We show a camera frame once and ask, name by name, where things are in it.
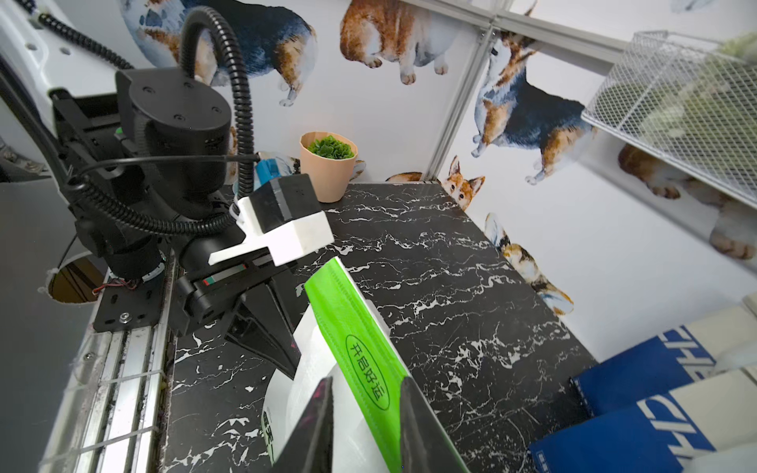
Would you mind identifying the aluminium front rail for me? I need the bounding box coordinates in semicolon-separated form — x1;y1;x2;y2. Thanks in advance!
37;256;177;472

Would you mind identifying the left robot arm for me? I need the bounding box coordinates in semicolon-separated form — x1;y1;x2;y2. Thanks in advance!
1;1;332;376

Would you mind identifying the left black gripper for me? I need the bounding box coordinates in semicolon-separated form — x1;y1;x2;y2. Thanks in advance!
171;250;301;378

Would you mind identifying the white wire basket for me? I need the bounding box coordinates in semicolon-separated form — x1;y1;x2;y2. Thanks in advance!
582;31;756;207

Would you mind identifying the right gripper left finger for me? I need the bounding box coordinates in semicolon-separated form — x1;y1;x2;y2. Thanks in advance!
270;376;334;473

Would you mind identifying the potted green plant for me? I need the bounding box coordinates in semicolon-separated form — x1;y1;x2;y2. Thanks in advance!
300;131;358;203

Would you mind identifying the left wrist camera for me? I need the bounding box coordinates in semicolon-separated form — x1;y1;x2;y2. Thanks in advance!
208;175;334;266

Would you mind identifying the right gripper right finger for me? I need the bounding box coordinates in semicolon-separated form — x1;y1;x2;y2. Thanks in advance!
400;376;468;473

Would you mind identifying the blue white bag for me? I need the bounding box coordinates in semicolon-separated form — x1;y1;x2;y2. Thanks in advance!
530;365;756;472

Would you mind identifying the green white bag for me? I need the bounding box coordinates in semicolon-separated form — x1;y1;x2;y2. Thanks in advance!
261;257;416;472

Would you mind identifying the back left blue bag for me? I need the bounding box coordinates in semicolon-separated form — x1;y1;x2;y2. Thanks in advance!
572;307;756;417

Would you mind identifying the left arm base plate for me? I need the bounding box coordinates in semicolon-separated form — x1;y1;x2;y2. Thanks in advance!
92;267;167;333

